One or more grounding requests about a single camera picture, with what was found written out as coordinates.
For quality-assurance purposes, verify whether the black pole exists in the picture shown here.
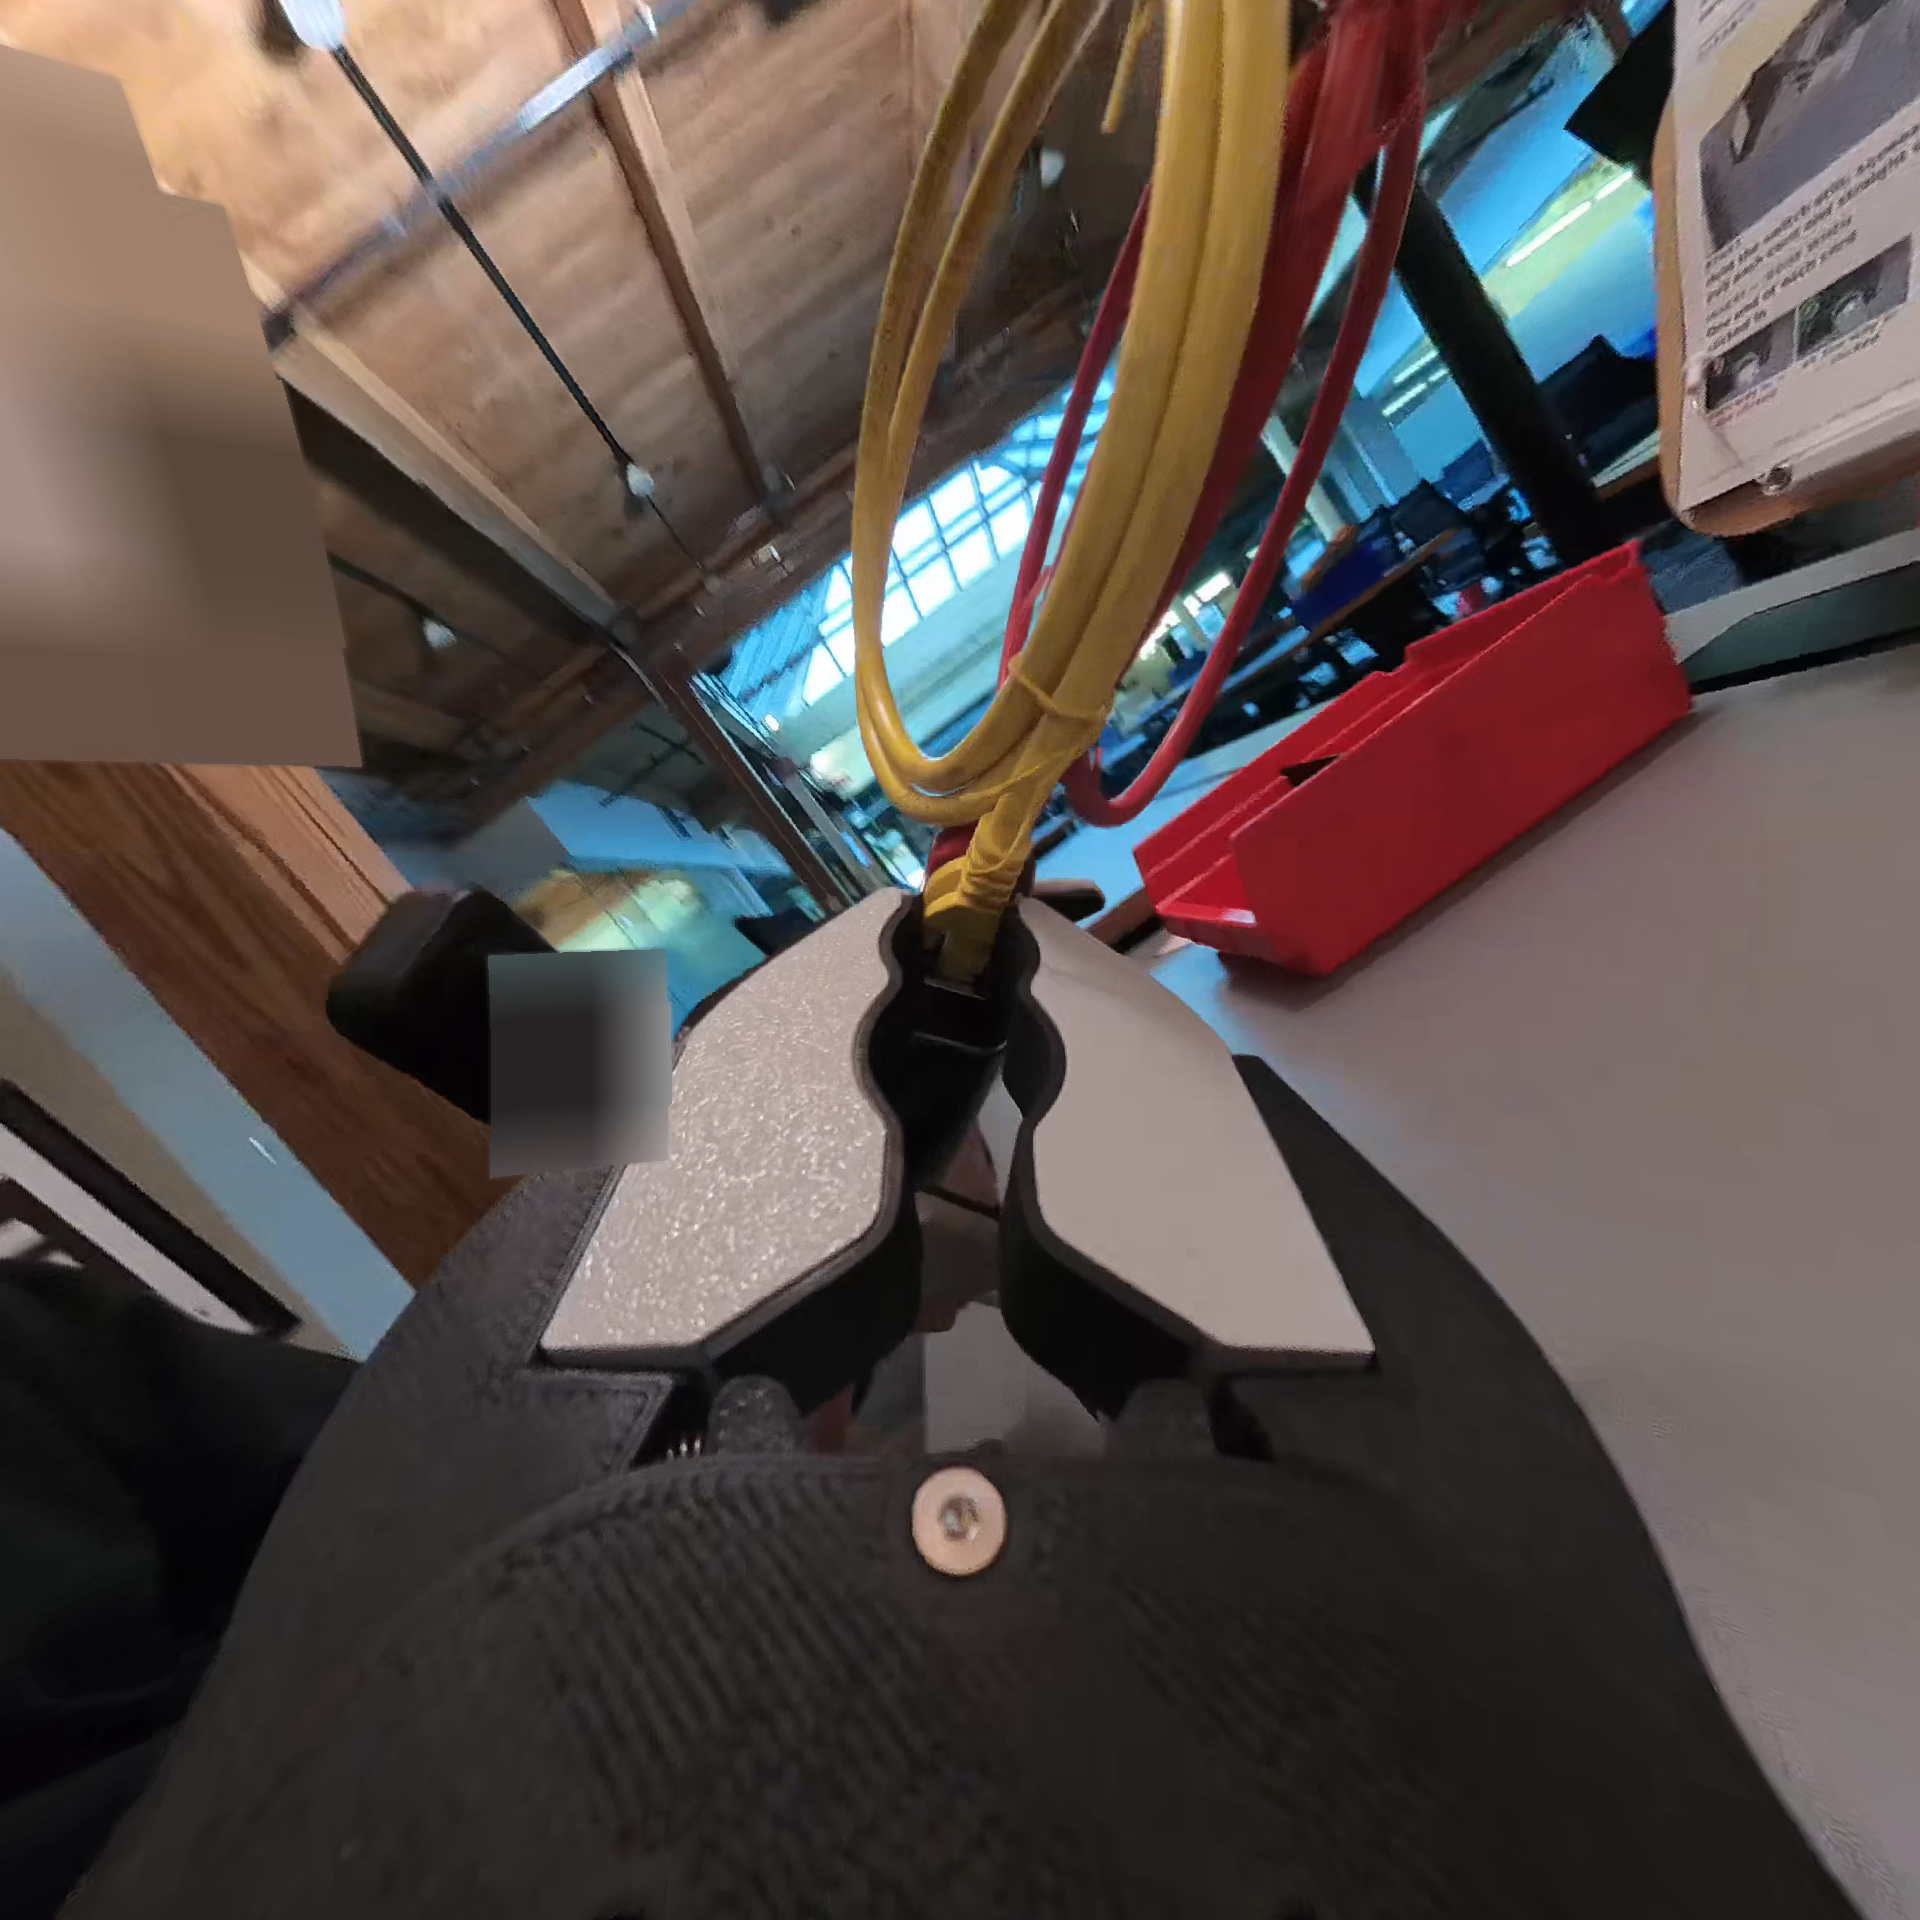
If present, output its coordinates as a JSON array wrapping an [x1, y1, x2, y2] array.
[[1348, 169, 1598, 568]]

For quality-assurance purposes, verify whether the black framed wall sign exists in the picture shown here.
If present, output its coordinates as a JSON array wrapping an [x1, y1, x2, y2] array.
[[0, 1078, 302, 1337]]

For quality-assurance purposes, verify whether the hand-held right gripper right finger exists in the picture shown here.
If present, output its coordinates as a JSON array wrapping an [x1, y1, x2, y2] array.
[[1000, 907, 1377, 1417]]

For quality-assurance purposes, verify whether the wood-top office desk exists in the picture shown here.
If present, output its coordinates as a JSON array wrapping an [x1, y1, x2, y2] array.
[[1288, 518, 1500, 681]]

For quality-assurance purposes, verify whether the red plastic bin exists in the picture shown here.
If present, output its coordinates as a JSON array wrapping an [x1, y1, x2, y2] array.
[[1133, 540, 1692, 974]]

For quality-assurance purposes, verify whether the black port adapter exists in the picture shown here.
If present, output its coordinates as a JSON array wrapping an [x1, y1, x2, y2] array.
[[878, 958, 1009, 1188]]

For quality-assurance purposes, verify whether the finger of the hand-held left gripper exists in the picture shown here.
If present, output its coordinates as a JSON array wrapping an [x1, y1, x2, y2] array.
[[916, 1196, 1039, 1450]]

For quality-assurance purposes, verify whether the black flat pad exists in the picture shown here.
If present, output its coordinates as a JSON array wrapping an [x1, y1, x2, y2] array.
[[1666, 527, 1920, 686]]

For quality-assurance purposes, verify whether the printed instruction sheet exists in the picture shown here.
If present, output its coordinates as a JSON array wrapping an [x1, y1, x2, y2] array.
[[1647, 0, 1920, 532]]

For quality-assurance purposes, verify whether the yellow ethernet cable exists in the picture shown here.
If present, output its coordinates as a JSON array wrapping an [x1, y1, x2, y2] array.
[[850, 0, 1288, 974]]

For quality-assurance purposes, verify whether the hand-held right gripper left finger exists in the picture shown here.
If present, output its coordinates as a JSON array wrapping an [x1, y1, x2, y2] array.
[[542, 896, 927, 1417]]

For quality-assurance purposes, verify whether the red ethernet cable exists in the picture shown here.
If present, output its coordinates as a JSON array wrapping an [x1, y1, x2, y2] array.
[[930, 0, 1431, 885]]

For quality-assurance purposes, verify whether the blue storage bin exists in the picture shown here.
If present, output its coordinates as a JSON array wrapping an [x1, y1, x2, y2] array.
[[1295, 544, 1384, 628]]

